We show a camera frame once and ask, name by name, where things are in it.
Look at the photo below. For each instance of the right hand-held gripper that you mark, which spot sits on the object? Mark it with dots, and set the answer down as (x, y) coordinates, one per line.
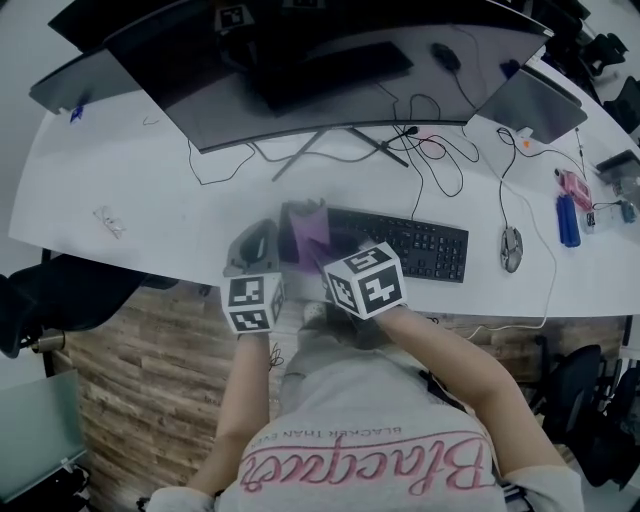
(367, 285)

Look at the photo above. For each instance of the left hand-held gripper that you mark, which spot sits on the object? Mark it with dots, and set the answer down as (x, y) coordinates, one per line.
(252, 300)

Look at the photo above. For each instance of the purple cloth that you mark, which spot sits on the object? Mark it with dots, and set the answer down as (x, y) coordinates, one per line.
(312, 232)

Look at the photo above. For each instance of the black keyboard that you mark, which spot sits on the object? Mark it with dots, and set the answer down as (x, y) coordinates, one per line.
(425, 245)

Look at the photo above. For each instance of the person's left forearm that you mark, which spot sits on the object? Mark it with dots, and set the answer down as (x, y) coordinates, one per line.
(240, 395)

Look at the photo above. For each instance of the person's right forearm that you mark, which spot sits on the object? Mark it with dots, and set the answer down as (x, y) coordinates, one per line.
(465, 370)

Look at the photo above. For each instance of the person's white shoe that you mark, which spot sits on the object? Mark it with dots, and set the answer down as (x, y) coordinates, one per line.
(313, 312)

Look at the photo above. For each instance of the black monitor stand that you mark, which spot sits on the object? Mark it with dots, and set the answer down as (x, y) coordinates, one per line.
(350, 145)

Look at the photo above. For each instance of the person's grey trousers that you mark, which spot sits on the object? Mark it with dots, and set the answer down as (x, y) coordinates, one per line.
(330, 345)

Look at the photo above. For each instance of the large curved black monitor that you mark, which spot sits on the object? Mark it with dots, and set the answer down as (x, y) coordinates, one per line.
(320, 65)

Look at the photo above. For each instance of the clear-framed eyeglasses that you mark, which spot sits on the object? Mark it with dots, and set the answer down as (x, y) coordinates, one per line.
(110, 221)

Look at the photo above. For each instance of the black office chair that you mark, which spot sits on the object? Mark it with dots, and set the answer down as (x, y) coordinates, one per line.
(585, 400)
(70, 295)

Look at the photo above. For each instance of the person's grey printed shirt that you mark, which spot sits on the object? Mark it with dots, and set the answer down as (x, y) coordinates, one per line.
(370, 440)

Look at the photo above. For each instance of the grey computer mouse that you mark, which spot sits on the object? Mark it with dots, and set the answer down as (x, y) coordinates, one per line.
(512, 249)

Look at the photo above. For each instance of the white adapter with orange tag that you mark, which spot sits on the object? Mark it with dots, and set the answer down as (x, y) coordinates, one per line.
(526, 136)

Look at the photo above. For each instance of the small blue object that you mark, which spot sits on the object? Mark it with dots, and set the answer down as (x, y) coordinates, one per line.
(76, 114)

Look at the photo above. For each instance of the blue plastic case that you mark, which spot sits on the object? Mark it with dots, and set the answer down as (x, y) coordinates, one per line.
(568, 222)

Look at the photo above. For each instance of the pink device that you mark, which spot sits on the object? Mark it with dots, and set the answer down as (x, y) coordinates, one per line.
(575, 187)

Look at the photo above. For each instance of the small circuit board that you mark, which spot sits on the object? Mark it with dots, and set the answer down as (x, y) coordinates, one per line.
(612, 215)

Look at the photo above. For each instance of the dark flat box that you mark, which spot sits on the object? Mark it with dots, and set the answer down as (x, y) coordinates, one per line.
(620, 165)

